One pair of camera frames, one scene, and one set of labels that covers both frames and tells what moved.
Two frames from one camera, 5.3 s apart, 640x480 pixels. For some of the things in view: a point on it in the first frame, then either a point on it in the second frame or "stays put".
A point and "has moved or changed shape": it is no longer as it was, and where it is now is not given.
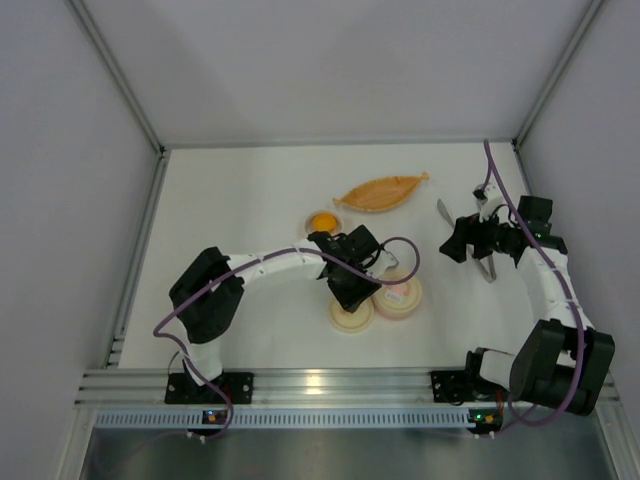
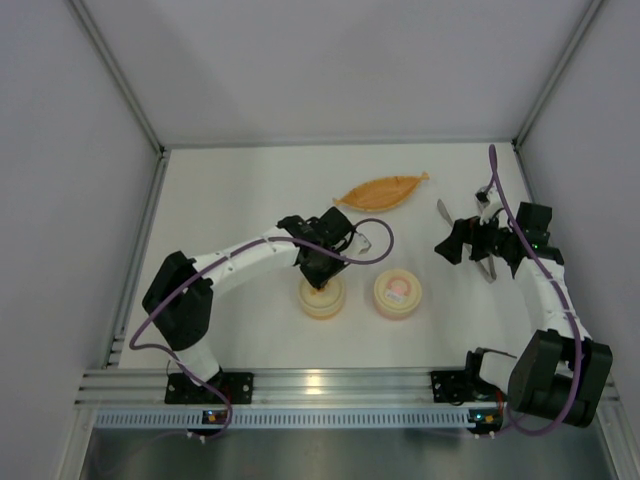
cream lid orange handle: [351, 322] → [331, 295]
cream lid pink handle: [399, 297] stays put
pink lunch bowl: [397, 315] stays put
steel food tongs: [490, 279] stays put
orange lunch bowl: [339, 222] has moved or changed shape
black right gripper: [461, 238] stays put
